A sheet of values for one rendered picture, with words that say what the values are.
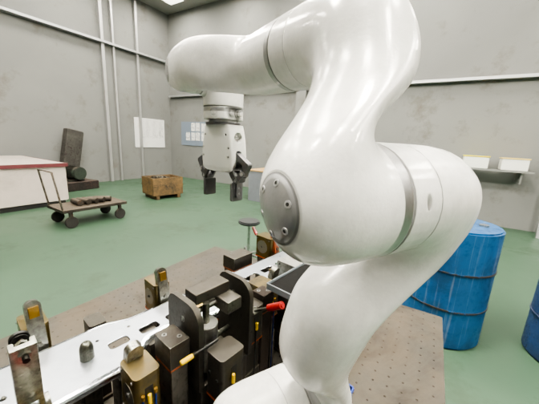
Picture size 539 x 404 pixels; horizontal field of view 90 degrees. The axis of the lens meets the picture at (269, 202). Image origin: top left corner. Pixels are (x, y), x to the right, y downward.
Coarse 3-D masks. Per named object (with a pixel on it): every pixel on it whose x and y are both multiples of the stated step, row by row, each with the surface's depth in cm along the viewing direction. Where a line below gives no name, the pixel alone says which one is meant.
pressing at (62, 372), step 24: (264, 264) 128; (144, 312) 89; (216, 312) 90; (96, 336) 77; (120, 336) 78; (144, 336) 78; (48, 360) 68; (72, 360) 69; (96, 360) 69; (120, 360) 69; (0, 384) 61; (48, 384) 62; (72, 384) 62; (96, 384) 62
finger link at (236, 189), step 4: (240, 172) 56; (240, 176) 56; (240, 180) 57; (232, 184) 57; (236, 184) 57; (240, 184) 58; (232, 188) 57; (236, 188) 57; (240, 188) 58; (232, 192) 57; (236, 192) 58; (240, 192) 58; (232, 196) 58; (236, 196) 58; (240, 196) 58; (232, 200) 58; (236, 200) 59
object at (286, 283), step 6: (294, 270) 88; (300, 270) 89; (288, 276) 85; (294, 276) 85; (300, 276) 85; (276, 282) 80; (282, 282) 80; (288, 282) 81; (294, 282) 81; (282, 288) 77; (288, 288) 78
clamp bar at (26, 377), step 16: (16, 336) 47; (32, 336) 47; (16, 352) 44; (32, 352) 46; (16, 368) 45; (32, 368) 47; (16, 384) 46; (32, 384) 48; (16, 400) 47; (32, 400) 49
